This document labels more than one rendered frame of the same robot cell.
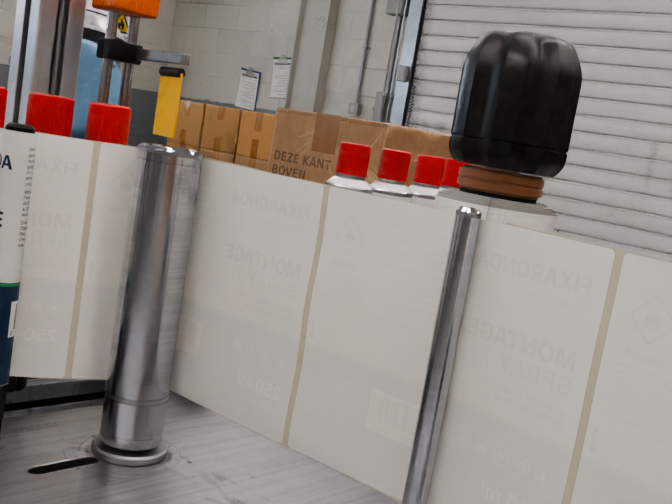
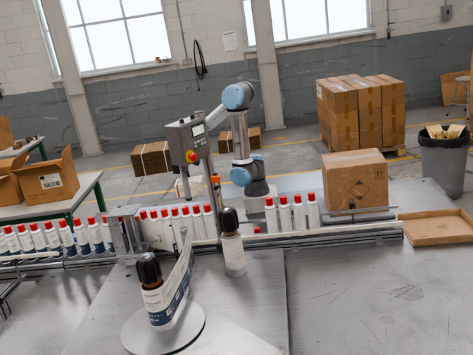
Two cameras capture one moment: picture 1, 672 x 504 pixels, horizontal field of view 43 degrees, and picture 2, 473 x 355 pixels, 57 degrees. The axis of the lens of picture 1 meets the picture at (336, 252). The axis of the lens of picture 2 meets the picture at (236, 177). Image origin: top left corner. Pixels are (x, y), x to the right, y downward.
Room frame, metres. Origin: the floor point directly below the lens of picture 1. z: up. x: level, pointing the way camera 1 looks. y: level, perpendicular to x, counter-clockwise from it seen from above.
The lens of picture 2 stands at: (-0.27, -1.47, 1.90)
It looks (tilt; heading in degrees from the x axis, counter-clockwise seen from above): 20 degrees down; 56
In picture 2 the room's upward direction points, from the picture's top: 9 degrees counter-clockwise
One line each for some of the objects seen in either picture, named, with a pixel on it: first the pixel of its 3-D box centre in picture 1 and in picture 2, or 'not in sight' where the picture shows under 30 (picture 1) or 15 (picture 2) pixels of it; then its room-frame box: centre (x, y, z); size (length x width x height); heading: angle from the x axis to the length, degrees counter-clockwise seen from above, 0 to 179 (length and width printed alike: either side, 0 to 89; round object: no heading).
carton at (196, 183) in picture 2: not in sight; (189, 186); (0.88, 0.71, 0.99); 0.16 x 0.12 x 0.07; 142
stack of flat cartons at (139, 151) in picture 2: not in sight; (157, 157); (2.27, 4.16, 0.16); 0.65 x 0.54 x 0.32; 147
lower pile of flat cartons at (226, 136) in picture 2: not in sight; (239, 139); (3.52, 3.82, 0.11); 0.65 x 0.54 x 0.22; 139
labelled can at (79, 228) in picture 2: not in sight; (82, 237); (0.19, 0.63, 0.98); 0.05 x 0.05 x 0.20
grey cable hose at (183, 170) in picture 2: not in sight; (185, 180); (0.67, 0.34, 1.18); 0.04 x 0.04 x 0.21
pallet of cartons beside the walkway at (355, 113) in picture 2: not in sight; (357, 115); (4.27, 2.17, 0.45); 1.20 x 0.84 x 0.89; 54
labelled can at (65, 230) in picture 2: not in sight; (67, 238); (0.13, 0.68, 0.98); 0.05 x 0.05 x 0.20
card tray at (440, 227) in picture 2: not in sight; (438, 226); (1.47, -0.51, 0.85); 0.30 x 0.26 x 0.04; 138
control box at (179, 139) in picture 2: not in sight; (188, 141); (0.70, 0.29, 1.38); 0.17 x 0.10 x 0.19; 13
